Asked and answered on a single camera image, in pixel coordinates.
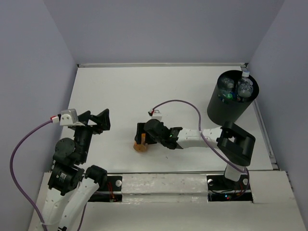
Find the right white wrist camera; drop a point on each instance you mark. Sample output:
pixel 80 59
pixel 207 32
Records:
pixel 155 114

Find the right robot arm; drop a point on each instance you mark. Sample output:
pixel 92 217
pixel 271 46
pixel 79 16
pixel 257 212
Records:
pixel 229 142

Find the clear bottle black cap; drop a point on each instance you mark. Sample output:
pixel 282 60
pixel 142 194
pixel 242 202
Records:
pixel 244 87

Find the orange juice bottle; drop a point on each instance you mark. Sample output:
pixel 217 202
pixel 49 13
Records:
pixel 143 146

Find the black round bin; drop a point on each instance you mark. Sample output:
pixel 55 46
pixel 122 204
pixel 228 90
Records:
pixel 221 109

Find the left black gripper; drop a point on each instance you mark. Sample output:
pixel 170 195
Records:
pixel 103 118

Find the clear bottle green blue label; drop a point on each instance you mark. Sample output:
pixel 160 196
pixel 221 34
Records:
pixel 225 83

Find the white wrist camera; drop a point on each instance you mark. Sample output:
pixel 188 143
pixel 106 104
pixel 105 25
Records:
pixel 155 114
pixel 66 118

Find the green plastic bottle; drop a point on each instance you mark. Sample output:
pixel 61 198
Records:
pixel 228 95

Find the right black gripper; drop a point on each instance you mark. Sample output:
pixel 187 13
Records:
pixel 140 129

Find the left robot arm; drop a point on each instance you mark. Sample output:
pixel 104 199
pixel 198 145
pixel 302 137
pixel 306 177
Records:
pixel 70 187

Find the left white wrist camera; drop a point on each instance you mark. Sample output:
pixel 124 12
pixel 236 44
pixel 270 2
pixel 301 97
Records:
pixel 66 118

